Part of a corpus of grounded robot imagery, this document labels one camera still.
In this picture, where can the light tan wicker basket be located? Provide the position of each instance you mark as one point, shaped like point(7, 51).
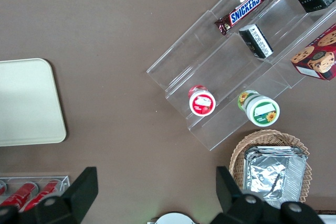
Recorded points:
point(239, 153)

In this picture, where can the green lid yogurt cup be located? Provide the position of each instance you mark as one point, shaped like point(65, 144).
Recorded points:
point(263, 111)

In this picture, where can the clear acrylic step display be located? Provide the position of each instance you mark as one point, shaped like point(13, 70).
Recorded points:
point(210, 72)

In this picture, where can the beige rectangular plastic tray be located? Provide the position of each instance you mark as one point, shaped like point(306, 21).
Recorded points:
point(29, 103)

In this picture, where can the red lid yogurt cup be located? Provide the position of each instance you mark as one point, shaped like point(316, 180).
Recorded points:
point(202, 103)

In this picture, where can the red chocolate chip cookie box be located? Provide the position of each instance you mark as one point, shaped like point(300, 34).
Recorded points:
point(317, 56)

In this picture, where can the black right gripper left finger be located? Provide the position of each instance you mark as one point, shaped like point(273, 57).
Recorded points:
point(78, 195)

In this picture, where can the red cola bottle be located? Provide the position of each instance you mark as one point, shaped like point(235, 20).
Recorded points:
point(2, 187)
point(43, 193)
point(21, 193)

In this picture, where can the aluminium foil tray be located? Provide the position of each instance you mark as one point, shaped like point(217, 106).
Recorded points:
point(270, 176)

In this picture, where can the Snickers chocolate bar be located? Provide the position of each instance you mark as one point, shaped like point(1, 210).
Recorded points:
point(242, 9)

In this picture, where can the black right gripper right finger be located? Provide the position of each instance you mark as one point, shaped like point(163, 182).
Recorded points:
point(231, 200)

